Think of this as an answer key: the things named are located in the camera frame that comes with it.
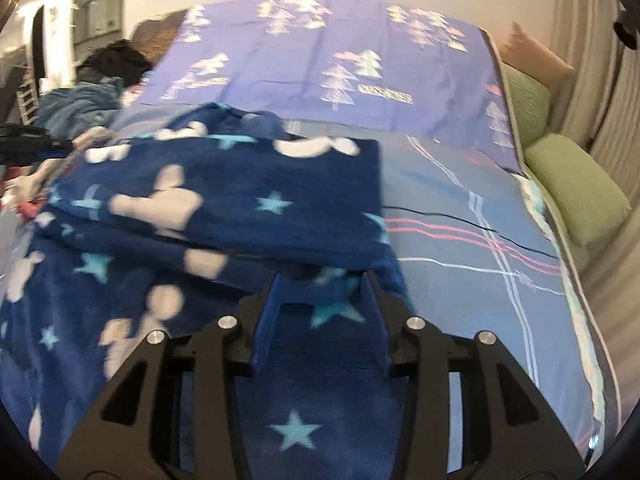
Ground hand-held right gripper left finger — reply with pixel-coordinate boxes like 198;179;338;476
52;272;288;480

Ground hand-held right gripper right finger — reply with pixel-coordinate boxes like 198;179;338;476
361;270;586;480

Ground navy star print fleece garment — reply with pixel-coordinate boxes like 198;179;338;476
0;102;416;480

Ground pile of light clothes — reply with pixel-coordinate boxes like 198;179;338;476
0;127;118;226

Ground white rack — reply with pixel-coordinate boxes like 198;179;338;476
16;76;40;127

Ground light blue cloth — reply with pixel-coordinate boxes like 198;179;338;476
37;76;126;133

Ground dark cloth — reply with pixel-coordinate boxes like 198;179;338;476
79;40;153;85

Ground striped blue bed sheet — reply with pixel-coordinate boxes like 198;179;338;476
0;110;616;480

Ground brown headboard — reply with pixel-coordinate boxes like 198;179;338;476
131;9;192;57

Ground large green pillow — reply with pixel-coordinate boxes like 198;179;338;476
522;132;633;248

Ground purple tree print quilt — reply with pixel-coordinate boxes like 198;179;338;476
140;0;526;173

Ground small green pillow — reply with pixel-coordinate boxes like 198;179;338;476
501;62;553;148

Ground cream curtain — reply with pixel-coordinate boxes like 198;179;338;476
547;0;640;411

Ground peach pillow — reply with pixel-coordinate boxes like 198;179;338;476
500;21;576;92

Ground black camera stand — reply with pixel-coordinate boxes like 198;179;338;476
614;7;639;52

